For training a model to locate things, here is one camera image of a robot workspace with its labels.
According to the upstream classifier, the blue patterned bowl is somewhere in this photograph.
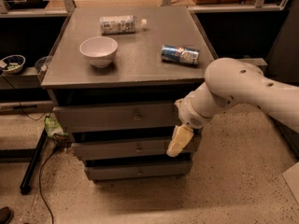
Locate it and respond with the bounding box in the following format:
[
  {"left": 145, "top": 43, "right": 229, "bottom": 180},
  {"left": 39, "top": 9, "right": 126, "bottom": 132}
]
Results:
[{"left": 0, "top": 54, "right": 26, "bottom": 74}]

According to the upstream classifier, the grey top drawer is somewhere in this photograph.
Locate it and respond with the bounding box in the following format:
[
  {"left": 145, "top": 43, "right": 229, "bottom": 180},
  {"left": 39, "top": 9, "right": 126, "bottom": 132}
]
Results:
[{"left": 53, "top": 101, "right": 179, "bottom": 133}]

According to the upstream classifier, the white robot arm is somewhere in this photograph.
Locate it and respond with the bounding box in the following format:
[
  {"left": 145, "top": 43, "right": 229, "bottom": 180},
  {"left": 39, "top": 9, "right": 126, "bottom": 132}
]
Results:
[{"left": 166, "top": 58, "right": 299, "bottom": 157}]

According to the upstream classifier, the green snack bag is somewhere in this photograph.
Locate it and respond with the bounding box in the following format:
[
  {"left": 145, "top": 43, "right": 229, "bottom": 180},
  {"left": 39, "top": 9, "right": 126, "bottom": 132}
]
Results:
[{"left": 44, "top": 116, "right": 64, "bottom": 137}]

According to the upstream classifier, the grey drawer cabinet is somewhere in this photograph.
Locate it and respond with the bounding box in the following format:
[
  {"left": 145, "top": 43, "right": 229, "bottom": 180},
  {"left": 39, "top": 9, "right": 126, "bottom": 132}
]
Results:
[{"left": 41, "top": 7, "right": 217, "bottom": 168}]

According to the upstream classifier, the black floor cable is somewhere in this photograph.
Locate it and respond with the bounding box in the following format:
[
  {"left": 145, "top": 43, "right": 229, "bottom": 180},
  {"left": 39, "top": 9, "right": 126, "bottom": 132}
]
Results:
[{"left": 37, "top": 147, "right": 60, "bottom": 224}]

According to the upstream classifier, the small clear cup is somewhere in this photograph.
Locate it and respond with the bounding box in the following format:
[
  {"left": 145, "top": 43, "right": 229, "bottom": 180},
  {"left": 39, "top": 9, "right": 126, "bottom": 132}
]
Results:
[{"left": 35, "top": 56, "right": 52, "bottom": 72}]

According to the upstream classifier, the grey middle drawer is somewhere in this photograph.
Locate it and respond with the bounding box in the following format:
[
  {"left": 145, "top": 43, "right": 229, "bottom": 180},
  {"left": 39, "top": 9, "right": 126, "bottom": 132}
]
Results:
[{"left": 71, "top": 134, "right": 203, "bottom": 161}]

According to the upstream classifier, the grey side shelf block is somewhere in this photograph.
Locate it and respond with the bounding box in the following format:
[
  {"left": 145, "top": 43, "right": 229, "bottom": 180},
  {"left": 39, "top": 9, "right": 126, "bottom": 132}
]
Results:
[{"left": 240, "top": 58, "right": 268, "bottom": 73}]

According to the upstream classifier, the white ceramic bowl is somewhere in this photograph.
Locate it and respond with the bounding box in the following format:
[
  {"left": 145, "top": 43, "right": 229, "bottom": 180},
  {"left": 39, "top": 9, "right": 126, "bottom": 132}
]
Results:
[{"left": 79, "top": 36, "right": 118, "bottom": 68}]

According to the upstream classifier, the black metal table leg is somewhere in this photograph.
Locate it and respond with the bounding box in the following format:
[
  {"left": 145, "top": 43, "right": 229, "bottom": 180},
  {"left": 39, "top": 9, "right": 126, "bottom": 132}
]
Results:
[{"left": 20, "top": 130, "right": 48, "bottom": 195}]

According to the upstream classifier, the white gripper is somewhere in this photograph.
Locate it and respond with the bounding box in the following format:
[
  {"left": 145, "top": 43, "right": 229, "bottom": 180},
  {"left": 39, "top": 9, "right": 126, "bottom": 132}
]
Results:
[{"left": 166, "top": 97, "right": 210, "bottom": 157}]

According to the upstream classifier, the blue silver drink can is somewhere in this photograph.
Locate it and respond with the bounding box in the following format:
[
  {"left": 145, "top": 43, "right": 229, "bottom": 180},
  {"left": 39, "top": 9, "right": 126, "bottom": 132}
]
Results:
[{"left": 161, "top": 45, "right": 200, "bottom": 65}]

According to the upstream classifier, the dark shoe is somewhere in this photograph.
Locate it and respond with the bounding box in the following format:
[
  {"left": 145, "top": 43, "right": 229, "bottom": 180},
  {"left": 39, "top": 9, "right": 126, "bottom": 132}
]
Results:
[{"left": 0, "top": 206, "right": 13, "bottom": 224}]

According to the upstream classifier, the grey drawer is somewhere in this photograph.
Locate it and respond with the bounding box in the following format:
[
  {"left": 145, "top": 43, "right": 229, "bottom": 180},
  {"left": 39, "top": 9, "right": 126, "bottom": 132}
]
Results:
[
  {"left": 84, "top": 161, "right": 192, "bottom": 180},
  {"left": 71, "top": 134, "right": 203, "bottom": 161},
  {"left": 53, "top": 101, "right": 179, "bottom": 133}
]

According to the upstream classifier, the grey bottom drawer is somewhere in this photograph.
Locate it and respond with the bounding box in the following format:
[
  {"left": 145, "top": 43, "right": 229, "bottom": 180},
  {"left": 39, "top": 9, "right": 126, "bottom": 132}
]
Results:
[{"left": 84, "top": 161, "right": 192, "bottom": 180}]

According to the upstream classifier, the plastic water bottle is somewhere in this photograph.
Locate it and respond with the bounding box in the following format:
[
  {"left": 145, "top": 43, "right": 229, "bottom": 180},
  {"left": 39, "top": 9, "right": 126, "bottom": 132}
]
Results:
[{"left": 99, "top": 15, "right": 148, "bottom": 35}]

